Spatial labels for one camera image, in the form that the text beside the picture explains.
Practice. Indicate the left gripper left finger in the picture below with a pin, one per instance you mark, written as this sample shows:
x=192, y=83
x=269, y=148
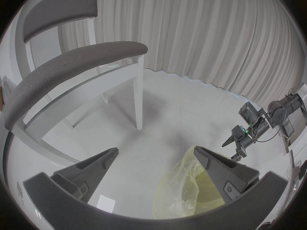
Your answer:
x=92, y=171

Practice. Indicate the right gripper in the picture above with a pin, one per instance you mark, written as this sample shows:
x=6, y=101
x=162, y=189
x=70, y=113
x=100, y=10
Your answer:
x=257, y=129

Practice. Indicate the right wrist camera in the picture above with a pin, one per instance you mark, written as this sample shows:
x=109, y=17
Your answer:
x=238, y=132

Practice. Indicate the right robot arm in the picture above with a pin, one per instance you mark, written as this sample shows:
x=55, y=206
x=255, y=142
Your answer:
x=279, y=110

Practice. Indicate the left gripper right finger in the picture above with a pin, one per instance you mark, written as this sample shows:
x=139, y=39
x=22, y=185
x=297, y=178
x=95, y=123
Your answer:
x=219, y=174

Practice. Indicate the white curtain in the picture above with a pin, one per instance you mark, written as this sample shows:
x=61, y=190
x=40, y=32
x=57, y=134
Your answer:
x=191, y=32

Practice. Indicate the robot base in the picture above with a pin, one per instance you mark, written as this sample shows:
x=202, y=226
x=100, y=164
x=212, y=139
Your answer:
x=303, y=115

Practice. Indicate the yellow plastic bag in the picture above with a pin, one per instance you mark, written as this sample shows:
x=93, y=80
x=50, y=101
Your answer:
x=177, y=190

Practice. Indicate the white chair with grey seat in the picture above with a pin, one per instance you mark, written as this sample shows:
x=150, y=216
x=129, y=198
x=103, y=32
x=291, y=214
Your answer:
x=79, y=59

